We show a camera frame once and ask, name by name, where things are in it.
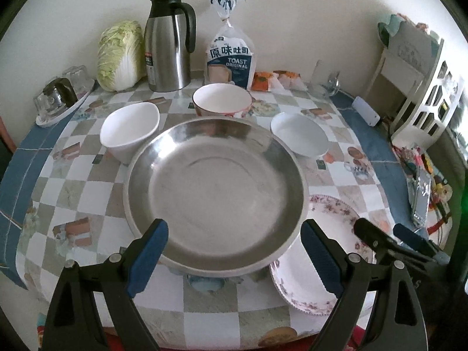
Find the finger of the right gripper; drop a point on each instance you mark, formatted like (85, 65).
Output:
(420, 245)
(380, 242)

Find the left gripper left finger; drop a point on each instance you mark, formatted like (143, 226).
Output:
(73, 322)

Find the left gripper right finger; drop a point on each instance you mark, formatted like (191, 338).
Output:
(396, 321)

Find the floral round plate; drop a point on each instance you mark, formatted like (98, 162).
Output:
(297, 276)

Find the large stainless steel basin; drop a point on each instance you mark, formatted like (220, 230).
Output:
(233, 195)

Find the white square bowl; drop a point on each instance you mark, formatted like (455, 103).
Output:
(125, 130)

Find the red strawberry rimmed bowl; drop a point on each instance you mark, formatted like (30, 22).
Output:
(221, 99)

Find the white power bank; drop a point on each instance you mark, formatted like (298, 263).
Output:
(365, 111)

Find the checkered blue tablecloth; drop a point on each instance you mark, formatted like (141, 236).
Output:
(61, 198)

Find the small white round bowl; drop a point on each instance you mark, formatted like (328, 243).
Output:
(301, 134)

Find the white shelf rack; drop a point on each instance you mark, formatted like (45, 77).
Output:
(417, 83)

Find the orange snack packet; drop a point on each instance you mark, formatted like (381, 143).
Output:
(261, 81)
(290, 80)

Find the dark lidded glass teapot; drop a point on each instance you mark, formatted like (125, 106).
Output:
(61, 91)

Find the toast bread bag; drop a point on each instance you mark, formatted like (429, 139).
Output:
(230, 55)

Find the white tray with glasses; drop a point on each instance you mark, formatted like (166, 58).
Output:
(49, 112)

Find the napa cabbage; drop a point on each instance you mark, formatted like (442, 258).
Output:
(120, 61)

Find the stainless steel thermos jug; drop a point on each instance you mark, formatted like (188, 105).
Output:
(169, 40)

